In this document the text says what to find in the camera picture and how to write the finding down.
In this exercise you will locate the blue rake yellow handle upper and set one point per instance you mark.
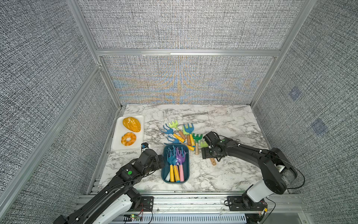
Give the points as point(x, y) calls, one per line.
point(170, 132)

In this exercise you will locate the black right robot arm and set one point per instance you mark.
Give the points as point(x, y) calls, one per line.
point(276, 170)

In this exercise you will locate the teal fork rake yellow handle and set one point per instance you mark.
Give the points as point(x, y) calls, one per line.
point(170, 158)

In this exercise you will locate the white rectangular tray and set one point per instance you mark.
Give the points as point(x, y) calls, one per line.
point(120, 130)

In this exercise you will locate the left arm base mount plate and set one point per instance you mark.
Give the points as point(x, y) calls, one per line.
point(144, 204)

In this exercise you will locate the lime trowel brown wood handle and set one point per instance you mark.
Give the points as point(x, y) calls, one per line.
point(187, 136)

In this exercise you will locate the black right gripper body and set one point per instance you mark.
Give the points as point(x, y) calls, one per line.
point(208, 152)

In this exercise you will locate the oval yellow bread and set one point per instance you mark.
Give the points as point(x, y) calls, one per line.
point(132, 124)

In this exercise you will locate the light blue rake white handle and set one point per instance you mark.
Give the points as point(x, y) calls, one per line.
point(167, 179)

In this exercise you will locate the green rake pale wood handle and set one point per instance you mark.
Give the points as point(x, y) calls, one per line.
point(197, 138)

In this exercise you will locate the lime rake light wood handle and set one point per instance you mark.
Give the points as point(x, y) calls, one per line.
point(203, 144)

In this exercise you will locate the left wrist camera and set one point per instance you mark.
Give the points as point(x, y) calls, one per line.
point(144, 145)

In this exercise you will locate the glazed ring donut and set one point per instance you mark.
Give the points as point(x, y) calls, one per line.
point(128, 139)

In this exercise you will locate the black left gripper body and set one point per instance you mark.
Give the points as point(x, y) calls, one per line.
point(155, 165)

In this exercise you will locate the purple rake pink handle back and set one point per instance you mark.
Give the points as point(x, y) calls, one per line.
point(181, 157)

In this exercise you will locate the aluminium front rail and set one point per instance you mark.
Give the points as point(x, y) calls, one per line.
point(213, 202)

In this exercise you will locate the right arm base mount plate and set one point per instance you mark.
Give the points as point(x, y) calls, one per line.
point(239, 203)

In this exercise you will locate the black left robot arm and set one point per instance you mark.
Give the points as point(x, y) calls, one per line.
point(122, 184)

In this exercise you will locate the teal plastic storage box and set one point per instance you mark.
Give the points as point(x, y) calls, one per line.
point(177, 164)

